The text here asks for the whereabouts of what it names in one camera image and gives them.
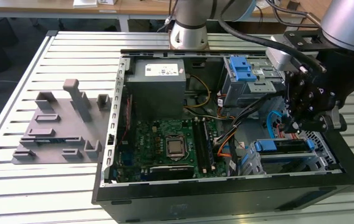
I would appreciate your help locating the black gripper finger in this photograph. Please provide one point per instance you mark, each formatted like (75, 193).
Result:
(298, 98)
(324, 122)

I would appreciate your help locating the hard disk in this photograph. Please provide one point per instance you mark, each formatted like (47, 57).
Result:
(286, 146)

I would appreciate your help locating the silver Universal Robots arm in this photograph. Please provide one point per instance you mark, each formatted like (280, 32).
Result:
(189, 35)

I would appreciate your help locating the metal disk bay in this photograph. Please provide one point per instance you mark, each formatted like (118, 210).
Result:
(289, 159)

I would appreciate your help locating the metal optical drive cage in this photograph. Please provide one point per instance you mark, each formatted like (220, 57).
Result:
(242, 93)

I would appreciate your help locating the blue plastic drive latch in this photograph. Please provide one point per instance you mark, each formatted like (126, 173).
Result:
(242, 70)

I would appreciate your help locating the small brown box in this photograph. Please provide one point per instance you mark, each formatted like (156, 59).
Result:
(293, 5)

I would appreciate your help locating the installed RAM stick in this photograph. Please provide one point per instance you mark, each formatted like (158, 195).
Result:
(210, 144)

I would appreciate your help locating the black RAM slot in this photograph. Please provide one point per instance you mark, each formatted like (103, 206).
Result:
(200, 144)

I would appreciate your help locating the black CPU socket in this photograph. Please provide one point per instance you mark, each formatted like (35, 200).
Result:
(177, 136)

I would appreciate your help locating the silver CPU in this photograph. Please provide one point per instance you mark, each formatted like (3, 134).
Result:
(176, 147)

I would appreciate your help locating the grey power supply unit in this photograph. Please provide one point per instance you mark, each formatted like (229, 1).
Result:
(156, 98)

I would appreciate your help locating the black open PC case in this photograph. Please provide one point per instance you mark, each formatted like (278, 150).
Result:
(226, 203)

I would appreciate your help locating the green motherboard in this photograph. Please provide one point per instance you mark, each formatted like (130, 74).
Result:
(152, 133)

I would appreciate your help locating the black graphics card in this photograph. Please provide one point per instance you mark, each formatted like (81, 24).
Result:
(170, 172)

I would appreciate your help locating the grey parts rack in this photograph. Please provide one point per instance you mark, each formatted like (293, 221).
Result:
(62, 130)

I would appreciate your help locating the wooden desk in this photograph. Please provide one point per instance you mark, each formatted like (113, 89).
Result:
(86, 11)

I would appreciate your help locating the large white box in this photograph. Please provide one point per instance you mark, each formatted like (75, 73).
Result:
(85, 3)

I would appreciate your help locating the RAM stick in rack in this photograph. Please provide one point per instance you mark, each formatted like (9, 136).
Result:
(51, 141)

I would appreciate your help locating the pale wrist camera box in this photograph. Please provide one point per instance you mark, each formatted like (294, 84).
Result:
(281, 58)

